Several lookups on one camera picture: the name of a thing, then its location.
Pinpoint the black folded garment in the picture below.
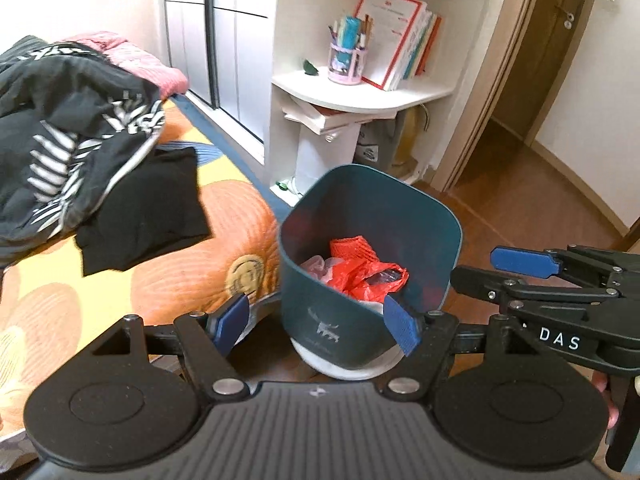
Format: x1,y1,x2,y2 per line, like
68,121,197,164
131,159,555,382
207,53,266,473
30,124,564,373
75,146,211,277

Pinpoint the red plastic bag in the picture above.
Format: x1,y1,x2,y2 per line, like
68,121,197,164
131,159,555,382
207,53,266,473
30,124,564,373
327,260,410,303

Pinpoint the bunch of pens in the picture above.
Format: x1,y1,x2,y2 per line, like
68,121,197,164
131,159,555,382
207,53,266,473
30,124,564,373
327,14,373,51

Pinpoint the yellow plastic container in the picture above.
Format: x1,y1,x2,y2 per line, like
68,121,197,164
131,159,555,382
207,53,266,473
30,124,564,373
392,105,431,181

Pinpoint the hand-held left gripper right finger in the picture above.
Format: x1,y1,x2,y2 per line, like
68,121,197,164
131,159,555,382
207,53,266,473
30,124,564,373
384,294,538,401

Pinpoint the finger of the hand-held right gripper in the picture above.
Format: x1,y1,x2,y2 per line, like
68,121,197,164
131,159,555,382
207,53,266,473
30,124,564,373
491,245,640,286
450,265,621,311

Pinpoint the pink pen holder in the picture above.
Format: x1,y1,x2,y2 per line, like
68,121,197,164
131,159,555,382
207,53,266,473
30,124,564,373
327,42,368,86

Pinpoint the orange floral bed sheet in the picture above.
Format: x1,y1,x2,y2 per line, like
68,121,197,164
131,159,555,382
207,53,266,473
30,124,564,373
0,95,283,451

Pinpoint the black white striped jacket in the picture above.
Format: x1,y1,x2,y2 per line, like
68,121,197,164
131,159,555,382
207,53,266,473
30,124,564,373
0,35,166,261

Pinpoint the brown wooden door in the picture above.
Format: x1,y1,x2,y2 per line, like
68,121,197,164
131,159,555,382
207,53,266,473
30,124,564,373
492,0,608,148

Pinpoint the red bordered white booklet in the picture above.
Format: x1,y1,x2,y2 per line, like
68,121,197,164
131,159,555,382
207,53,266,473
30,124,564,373
354,0,428,92

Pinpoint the white wardrobe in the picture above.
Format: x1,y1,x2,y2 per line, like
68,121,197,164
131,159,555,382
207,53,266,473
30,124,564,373
162,0,281,163

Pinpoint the white shelf unit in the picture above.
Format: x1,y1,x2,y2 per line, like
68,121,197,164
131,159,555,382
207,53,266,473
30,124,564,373
262,0,493,196

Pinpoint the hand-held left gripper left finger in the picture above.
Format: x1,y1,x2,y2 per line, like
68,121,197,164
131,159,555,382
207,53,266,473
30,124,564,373
92,292,251,401

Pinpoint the stack of papers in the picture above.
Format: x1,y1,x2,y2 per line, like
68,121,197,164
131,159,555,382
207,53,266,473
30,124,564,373
280,97,371,137

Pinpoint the wooden door frame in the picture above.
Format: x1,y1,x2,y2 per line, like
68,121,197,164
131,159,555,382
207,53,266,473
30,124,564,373
440,0,546,193

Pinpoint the grey bag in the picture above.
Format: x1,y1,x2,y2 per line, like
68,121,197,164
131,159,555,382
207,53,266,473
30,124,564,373
356,112,401,173

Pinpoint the dark teal trash bin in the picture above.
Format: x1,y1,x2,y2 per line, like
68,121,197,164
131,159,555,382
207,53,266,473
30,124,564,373
277,164,463,381

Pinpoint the row of books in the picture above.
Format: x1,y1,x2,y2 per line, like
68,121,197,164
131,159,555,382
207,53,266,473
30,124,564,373
395,7,443,91

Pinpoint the red foam fruit net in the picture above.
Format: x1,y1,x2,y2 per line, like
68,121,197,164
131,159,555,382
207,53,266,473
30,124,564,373
329,234,383,263

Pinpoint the pink blanket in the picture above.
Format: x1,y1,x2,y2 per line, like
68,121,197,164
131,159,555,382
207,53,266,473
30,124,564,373
60,31,190,97

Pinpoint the white cylindrical appliance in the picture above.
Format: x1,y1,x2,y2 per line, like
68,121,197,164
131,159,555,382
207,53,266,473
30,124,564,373
294,122,362,196

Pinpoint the person's right hand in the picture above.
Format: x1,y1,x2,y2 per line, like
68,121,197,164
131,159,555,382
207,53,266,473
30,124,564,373
592,371,621,428

